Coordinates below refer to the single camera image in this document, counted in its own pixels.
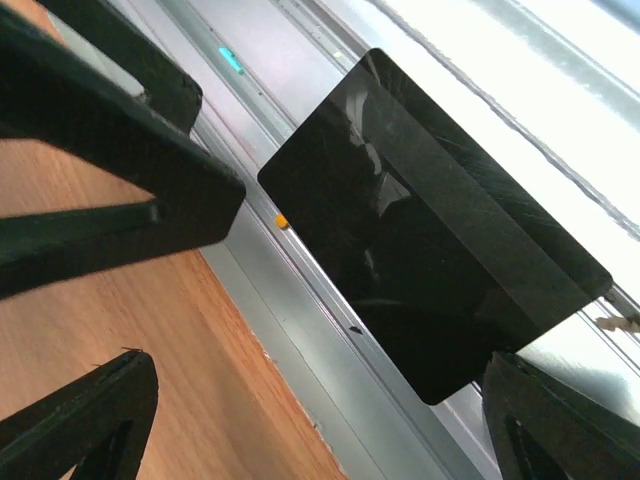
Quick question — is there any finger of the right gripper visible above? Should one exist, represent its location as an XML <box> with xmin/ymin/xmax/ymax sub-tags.
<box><xmin>1</xmin><ymin>9</ymin><xmax>246</xmax><ymax>297</ymax></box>
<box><xmin>40</xmin><ymin>0</ymin><xmax>203</xmax><ymax>134</ymax></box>

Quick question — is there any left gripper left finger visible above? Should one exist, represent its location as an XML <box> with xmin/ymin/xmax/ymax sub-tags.
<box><xmin>1</xmin><ymin>349</ymin><xmax>158</xmax><ymax>479</ymax></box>

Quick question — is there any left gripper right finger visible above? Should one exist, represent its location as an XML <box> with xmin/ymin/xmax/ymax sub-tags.
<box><xmin>482</xmin><ymin>352</ymin><xmax>639</xmax><ymax>480</ymax></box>

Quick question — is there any black VIP card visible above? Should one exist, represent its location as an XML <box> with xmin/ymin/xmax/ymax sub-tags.
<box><xmin>258</xmin><ymin>48</ymin><xmax>613</xmax><ymax>405</ymax></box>

